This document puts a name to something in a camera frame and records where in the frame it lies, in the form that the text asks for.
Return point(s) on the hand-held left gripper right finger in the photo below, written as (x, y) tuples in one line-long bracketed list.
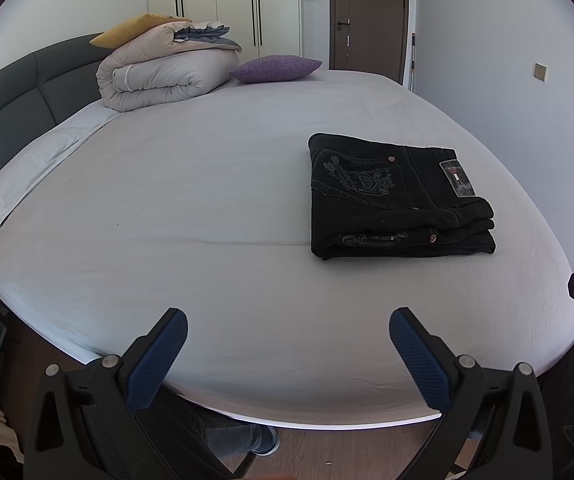
[(417, 355)]

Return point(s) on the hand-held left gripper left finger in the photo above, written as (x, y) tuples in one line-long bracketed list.
[(159, 360)]

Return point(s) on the black pants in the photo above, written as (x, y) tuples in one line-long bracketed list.
[(377, 210)]

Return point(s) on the bed with white sheet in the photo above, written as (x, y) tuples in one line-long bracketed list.
[(192, 260)]

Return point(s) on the person's foot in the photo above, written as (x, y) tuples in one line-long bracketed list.
[(247, 440)]

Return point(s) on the white flat pillow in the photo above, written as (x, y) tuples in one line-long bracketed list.
[(22, 175)]

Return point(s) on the folded beige duvet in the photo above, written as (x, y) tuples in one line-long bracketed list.
[(157, 80)]

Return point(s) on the thin pole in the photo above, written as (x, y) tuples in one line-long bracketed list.
[(412, 60)]

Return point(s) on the grey padded headboard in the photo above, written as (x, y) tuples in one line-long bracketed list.
[(7, 95)]

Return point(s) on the purple pillow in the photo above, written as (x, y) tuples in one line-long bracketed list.
[(277, 69)]

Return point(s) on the blue-grey folded cloth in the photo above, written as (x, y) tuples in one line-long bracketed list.
[(207, 40)]

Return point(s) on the yellow pillow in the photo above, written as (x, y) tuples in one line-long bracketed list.
[(127, 30)]

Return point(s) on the brown door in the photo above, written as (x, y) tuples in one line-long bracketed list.
[(372, 20)]

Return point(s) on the cream wardrobe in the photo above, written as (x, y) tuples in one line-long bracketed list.
[(217, 0)]

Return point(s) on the brass wall socket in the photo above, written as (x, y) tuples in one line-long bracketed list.
[(540, 72)]

